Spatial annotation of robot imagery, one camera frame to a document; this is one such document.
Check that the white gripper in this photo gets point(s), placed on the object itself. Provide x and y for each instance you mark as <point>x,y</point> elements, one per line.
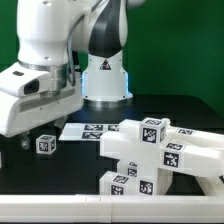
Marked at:
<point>18,115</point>

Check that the white cube nut with tag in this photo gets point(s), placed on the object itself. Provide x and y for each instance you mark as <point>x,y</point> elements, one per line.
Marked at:
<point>152,130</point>

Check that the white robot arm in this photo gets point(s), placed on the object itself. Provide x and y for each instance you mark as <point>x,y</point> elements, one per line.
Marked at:
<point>49,31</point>

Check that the white flat chair back panel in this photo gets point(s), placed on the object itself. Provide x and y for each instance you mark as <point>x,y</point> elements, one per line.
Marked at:
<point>85,131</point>

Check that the white L-shaped border fence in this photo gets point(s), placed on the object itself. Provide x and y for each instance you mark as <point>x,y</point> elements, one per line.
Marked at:
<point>30,208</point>

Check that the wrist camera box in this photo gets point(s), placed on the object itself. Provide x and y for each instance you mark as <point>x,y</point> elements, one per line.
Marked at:
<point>20,82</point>

